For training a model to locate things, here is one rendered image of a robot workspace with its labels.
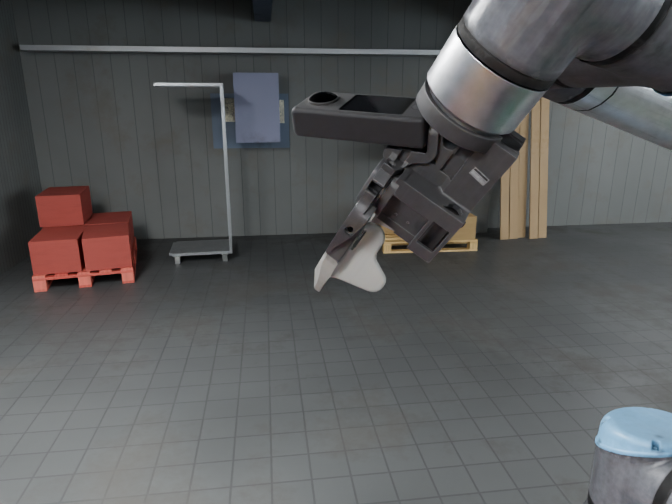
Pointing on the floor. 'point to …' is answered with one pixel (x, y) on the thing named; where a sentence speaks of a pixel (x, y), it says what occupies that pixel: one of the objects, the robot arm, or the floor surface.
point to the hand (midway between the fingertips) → (335, 251)
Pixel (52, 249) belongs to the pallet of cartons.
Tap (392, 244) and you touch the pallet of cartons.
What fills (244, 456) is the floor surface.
